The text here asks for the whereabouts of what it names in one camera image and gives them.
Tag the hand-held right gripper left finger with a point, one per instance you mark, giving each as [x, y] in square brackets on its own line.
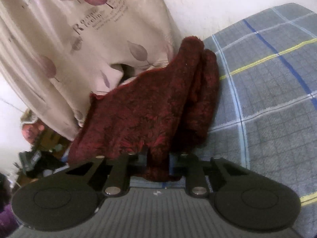
[138, 160]

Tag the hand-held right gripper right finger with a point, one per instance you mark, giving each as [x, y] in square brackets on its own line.
[178, 161]

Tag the dark red knit garment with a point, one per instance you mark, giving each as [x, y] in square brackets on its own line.
[148, 109]

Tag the dark clutter pile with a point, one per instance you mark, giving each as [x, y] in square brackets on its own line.
[39, 162]

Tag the pink patterned cloth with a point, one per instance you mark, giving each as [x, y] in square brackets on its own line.
[31, 129]

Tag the blue plaid bed sheet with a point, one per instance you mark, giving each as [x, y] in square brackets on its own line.
[272, 91]

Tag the beige leaf print curtain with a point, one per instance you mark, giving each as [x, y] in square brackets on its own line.
[62, 42]

